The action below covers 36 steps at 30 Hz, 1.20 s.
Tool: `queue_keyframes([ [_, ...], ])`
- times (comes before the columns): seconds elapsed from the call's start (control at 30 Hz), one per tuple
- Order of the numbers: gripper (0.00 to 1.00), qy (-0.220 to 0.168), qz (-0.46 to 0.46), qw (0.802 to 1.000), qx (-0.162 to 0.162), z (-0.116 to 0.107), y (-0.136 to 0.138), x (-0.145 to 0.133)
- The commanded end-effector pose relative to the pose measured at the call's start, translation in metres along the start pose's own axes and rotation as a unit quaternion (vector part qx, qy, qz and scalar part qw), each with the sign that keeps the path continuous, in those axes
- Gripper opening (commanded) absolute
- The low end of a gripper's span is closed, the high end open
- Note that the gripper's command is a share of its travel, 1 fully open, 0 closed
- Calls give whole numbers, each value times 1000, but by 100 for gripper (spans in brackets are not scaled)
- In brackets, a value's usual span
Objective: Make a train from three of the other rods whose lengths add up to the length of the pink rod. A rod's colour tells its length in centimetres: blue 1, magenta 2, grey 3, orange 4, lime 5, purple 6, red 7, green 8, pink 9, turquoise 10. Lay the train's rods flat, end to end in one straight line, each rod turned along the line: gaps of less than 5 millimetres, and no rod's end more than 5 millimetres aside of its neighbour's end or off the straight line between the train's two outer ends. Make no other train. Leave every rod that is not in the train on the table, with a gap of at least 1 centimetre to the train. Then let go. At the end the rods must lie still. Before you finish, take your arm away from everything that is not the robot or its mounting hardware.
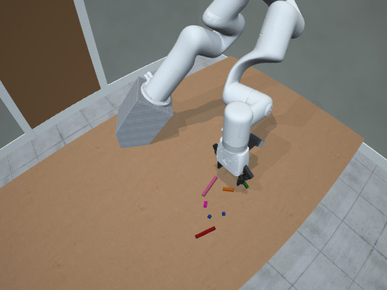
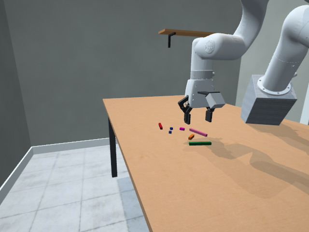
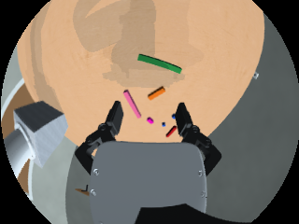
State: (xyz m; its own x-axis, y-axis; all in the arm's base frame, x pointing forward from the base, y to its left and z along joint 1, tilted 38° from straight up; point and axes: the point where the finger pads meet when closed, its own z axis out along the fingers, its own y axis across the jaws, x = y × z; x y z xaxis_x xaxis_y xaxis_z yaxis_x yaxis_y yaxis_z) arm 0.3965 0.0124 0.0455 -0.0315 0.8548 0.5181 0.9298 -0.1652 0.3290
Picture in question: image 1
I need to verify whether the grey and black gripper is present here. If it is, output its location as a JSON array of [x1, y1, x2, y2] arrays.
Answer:
[[213, 137, 254, 186]]

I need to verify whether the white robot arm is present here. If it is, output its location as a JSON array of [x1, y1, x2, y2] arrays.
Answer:
[[141, 0, 305, 153]]

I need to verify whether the pink rod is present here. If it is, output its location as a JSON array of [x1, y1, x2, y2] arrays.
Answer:
[[202, 176, 217, 197]]

